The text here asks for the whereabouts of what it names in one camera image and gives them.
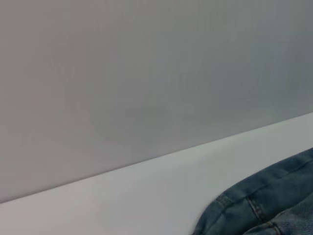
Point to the blue denim shorts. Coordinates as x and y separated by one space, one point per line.
269 200

